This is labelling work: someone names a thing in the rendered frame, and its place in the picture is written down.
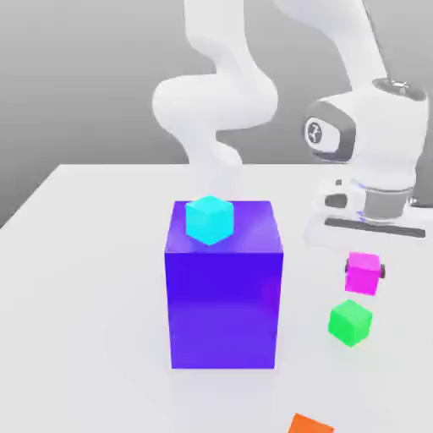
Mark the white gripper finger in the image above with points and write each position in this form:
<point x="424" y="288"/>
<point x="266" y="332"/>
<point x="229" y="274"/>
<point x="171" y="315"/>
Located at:
<point x="382" y="270"/>
<point x="346" y="267"/>

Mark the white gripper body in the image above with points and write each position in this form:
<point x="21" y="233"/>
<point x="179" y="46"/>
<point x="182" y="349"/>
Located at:
<point x="338" y="236"/>

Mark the small magenta cube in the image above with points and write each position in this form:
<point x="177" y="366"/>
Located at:
<point x="362" y="275"/>

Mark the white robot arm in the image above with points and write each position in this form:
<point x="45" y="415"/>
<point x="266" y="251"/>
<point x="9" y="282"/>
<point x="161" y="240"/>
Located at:
<point x="216" y="101"/>

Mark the small green cube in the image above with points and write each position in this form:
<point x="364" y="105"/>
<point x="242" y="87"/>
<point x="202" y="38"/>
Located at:
<point x="350" y="323"/>

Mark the small cyan cube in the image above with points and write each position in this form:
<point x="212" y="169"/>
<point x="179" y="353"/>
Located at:
<point x="209" y="220"/>

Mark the small orange cube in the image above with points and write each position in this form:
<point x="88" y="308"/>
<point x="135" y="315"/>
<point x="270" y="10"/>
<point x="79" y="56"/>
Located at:
<point x="309" y="426"/>

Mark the large blue box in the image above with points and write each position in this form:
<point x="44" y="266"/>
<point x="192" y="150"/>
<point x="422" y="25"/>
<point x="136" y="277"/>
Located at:
<point x="223" y="304"/>

